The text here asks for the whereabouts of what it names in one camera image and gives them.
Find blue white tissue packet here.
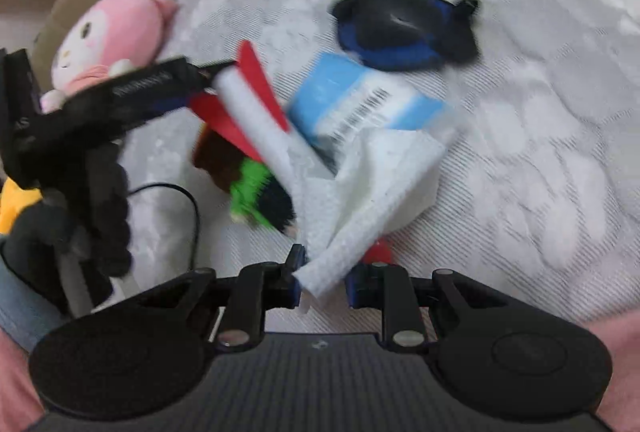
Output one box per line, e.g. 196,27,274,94
287,52,461,163

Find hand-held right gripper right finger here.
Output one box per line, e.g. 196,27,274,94
344,262,506,353

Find black cable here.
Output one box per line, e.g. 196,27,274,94
127,182,201,280

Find crochet doll green sweater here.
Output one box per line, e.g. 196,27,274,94
192,127,301,237

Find black fuzzy cloth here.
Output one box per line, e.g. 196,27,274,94
10,147,133,313

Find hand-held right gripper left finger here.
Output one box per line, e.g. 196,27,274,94
135,243,308,353

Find white quilted mattress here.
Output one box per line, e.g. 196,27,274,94
15,0,640,338

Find red white foam rocket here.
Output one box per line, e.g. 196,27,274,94
189,39,396,265

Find yellow cloth item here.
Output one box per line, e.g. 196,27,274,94
0,179,43,235

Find blue denim pants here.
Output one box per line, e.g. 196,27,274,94
0,257,71,353

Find pink plush rabbit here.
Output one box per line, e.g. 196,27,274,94
40,0,180,113

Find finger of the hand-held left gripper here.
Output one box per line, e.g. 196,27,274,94
127,92,208,127
192,59,238,85

